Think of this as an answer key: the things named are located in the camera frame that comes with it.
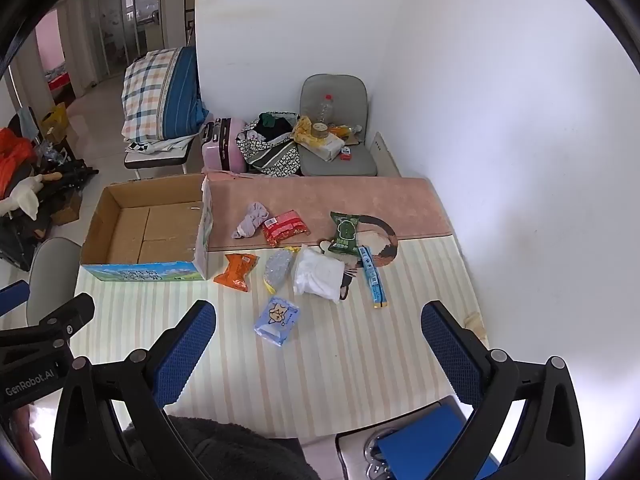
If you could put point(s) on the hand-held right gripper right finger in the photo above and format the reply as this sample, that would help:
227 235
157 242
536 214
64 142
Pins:
450 355

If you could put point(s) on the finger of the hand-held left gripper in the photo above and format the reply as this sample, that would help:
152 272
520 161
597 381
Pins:
75 310
12 296

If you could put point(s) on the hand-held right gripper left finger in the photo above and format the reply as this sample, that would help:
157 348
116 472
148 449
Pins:
185 350

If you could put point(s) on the orange snack packet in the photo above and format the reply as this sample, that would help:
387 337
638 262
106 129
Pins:
237 270

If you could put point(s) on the blue tissue pack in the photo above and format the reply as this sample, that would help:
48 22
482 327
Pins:
277 319

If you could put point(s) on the long blue packet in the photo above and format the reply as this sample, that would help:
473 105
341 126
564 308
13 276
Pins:
372 275

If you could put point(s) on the clear packet with yellow ends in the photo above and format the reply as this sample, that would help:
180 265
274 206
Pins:
277 267

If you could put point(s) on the purple sock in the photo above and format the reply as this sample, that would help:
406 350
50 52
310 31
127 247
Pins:
252 217

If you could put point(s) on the white plastic bag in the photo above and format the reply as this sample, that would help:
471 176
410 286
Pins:
317 272

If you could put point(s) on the red snack packet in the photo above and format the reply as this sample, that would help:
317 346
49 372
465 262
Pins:
285 227

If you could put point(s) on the green snack packet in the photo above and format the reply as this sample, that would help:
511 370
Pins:
345 232

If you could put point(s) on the grey chair back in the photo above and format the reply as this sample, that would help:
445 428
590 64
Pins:
52 270

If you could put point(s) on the blue notebook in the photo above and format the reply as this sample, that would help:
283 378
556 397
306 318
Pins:
425 440

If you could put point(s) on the white plush goose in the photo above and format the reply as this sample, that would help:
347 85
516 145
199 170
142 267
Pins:
25 197

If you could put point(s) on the small brown cardboard box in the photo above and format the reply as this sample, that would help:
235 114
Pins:
67 210

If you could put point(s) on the dark fuzzy garment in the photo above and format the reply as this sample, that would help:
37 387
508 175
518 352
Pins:
225 450

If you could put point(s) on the black folded stroller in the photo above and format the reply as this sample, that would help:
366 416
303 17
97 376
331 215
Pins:
65 180

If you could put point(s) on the red plastic bag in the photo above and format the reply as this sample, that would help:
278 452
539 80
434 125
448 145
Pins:
15 155

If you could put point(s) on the white-legged bench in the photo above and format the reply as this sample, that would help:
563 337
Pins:
160 160

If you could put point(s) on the yellow paper bag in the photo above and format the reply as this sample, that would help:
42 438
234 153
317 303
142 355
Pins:
54 120

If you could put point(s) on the white folded cloth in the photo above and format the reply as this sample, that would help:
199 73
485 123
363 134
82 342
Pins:
165 144

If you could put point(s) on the pink blanket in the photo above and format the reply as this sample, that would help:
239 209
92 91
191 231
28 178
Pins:
310 197

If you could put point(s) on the pink suitcase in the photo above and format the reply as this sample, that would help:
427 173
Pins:
222 147

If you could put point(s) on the white board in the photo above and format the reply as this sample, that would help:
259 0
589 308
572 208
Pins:
385 157

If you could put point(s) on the patterned tote bag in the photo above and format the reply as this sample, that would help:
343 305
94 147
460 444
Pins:
270 157

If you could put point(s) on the red bed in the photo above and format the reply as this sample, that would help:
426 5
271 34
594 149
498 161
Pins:
57 80

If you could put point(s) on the small red box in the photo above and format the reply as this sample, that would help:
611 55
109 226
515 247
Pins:
345 155

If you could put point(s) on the plaid folded quilt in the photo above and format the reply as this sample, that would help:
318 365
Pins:
155 95

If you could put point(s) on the white tissue box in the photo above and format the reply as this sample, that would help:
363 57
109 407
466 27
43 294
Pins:
322 149

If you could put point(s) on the yellow plastic bag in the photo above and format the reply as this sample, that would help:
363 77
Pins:
302 130

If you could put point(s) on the brown tape roll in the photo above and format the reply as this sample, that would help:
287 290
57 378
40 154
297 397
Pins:
320 131

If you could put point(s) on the clear plastic bottle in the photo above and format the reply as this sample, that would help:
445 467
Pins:
325 110

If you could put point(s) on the glass sliding door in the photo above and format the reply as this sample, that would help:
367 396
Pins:
120 25

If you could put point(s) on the grey padded chair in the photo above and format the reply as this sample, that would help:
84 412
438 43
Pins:
332 87

